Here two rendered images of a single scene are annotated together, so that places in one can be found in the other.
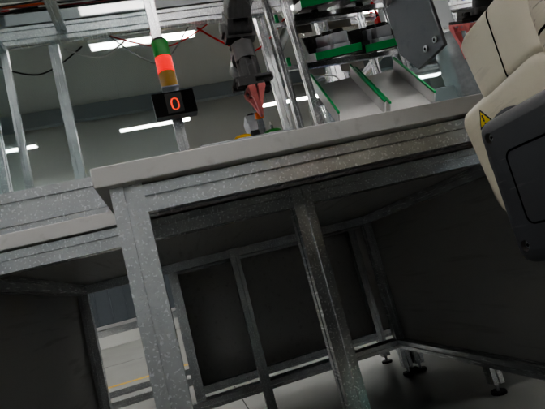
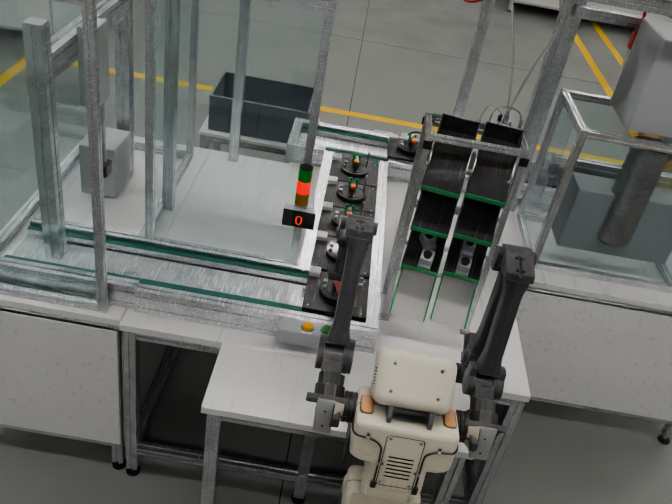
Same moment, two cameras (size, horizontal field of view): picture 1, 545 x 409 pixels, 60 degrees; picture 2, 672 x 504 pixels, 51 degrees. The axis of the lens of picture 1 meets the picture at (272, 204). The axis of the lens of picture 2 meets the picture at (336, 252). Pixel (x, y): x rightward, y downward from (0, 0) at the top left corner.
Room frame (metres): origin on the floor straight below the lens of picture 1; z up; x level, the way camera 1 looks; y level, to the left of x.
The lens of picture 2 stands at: (-0.83, -0.43, 2.63)
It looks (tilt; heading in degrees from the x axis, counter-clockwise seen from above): 35 degrees down; 12
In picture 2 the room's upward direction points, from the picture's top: 11 degrees clockwise
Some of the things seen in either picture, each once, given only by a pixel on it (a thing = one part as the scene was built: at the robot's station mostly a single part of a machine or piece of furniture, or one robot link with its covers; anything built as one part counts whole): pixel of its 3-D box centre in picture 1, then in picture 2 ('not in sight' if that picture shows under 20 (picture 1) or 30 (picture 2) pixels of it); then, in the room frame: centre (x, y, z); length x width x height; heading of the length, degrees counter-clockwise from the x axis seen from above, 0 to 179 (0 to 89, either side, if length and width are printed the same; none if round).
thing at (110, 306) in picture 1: (128, 300); not in sight; (3.11, 1.07, 0.73); 0.62 x 0.42 x 0.23; 103
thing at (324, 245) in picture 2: not in sight; (344, 246); (1.51, 0.05, 1.01); 0.24 x 0.24 x 0.13; 13
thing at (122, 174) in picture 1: (323, 175); (346, 359); (1.06, -0.13, 0.84); 0.90 x 0.70 x 0.03; 103
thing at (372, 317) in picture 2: not in sight; (344, 236); (1.73, 0.10, 0.91); 1.24 x 0.33 x 0.10; 13
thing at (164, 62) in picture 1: (165, 65); (303, 186); (1.33, 0.20, 1.33); 0.05 x 0.05 x 0.05
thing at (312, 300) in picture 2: not in sight; (336, 294); (1.26, -0.01, 0.96); 0.24 x 0.24 x 0.02; 13
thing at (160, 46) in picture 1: (160, 50); (305, 174); (1.33, 0.20, 1.38); 0.05 x 0.05 x 0.05
